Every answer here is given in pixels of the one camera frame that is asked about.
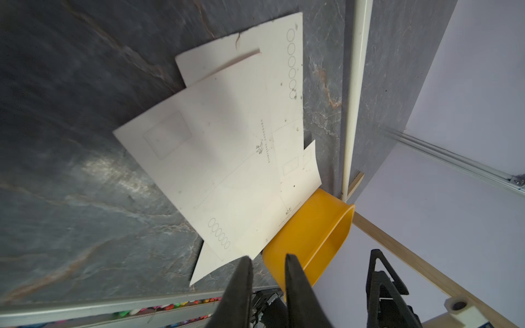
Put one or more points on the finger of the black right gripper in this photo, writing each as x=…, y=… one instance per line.
x=385, y=305
x=391, y=274

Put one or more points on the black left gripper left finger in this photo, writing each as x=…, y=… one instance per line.
x=234, y=309

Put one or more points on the yellow plastic tray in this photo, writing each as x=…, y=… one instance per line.
x=314, y=234

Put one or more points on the white postcard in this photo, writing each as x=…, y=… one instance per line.
x=207, y=262
x=221, y=150
x=298, y=172
x=279, y=41

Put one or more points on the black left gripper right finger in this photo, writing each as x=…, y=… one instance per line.
x=304, y=309

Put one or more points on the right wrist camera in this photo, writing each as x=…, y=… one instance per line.
x=460, y=313

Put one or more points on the wooden drying rack frame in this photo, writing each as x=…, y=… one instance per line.
x=359, y=22

